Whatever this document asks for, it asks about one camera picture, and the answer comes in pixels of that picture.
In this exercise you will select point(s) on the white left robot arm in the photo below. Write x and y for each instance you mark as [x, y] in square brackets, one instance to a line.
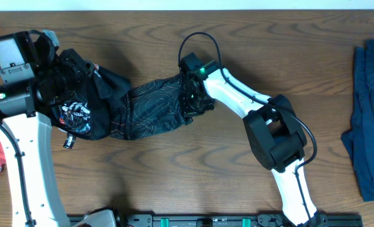
[32, 76]

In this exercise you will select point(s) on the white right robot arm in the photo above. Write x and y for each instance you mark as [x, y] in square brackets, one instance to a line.
[275, 134]

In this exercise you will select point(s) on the navy blue garment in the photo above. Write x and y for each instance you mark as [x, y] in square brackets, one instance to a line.
[359, 140]

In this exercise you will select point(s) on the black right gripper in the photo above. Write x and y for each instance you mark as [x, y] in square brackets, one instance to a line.
[190, 112]

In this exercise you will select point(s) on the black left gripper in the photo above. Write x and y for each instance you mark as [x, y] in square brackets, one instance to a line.
[71, 60]

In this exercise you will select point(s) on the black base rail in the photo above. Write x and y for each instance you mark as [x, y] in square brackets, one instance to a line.
[205, 220]

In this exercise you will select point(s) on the black patterned shirt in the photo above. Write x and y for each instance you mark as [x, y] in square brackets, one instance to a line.
[107, 105]

